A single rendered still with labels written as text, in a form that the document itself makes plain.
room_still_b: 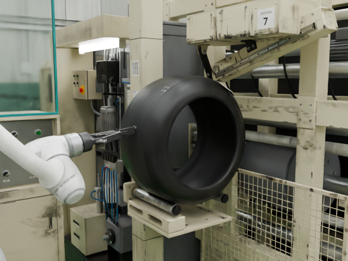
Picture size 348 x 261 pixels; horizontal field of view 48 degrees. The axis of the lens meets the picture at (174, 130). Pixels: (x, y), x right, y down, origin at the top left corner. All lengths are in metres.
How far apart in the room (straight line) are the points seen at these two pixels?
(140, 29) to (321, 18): 0.83
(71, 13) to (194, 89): 9.69
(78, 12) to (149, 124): 9.82
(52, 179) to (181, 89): 0.64
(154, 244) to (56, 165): 0.98
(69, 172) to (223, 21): 1.00
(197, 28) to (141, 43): 0.29
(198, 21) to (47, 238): 1.39
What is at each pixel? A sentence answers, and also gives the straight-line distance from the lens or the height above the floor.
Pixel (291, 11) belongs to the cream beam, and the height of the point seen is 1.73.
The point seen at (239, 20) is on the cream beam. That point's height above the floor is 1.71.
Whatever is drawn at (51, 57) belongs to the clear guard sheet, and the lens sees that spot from 2.16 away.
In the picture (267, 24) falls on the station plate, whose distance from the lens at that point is 1.68.
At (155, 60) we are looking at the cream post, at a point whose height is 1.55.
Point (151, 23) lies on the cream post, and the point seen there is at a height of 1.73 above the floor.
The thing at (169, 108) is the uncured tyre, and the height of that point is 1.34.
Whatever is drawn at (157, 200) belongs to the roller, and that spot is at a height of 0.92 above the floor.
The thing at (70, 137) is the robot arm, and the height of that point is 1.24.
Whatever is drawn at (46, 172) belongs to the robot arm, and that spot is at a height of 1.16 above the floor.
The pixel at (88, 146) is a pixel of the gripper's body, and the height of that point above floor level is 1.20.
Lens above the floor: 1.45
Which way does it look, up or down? 7 degrees down
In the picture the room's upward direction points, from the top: straight up
